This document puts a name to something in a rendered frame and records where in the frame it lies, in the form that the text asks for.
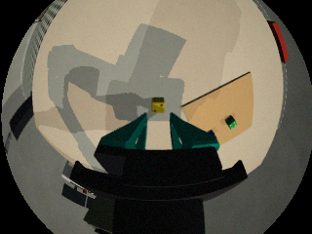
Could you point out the green die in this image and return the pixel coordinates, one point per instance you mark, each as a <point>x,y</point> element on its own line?
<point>231,123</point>

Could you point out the yellow die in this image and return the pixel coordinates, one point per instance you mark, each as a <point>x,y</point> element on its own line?
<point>158,105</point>

